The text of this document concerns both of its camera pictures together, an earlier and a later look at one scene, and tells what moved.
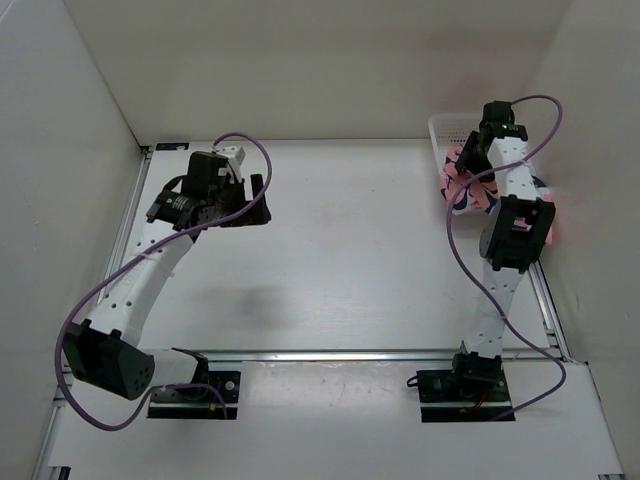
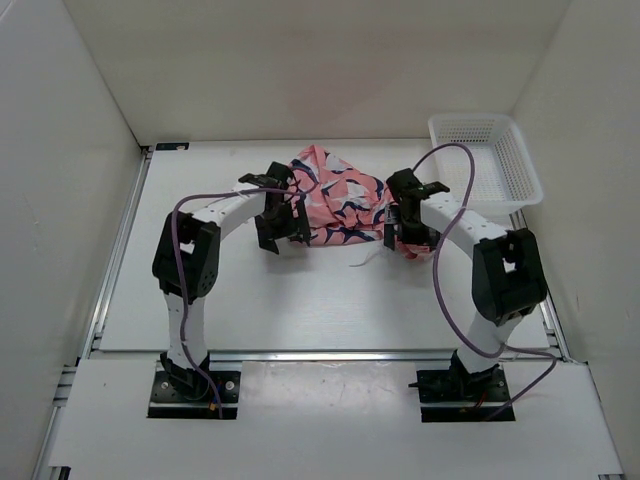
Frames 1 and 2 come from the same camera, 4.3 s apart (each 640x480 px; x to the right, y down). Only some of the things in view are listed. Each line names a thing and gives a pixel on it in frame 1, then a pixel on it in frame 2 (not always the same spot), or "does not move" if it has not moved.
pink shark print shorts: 462,191 to 343,205
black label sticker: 170,146 does not move
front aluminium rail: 346,356 does not move
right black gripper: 468,160 to 394,217
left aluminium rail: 138,184 does not move
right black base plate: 464,386 does not move
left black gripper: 260,216 to 265,238
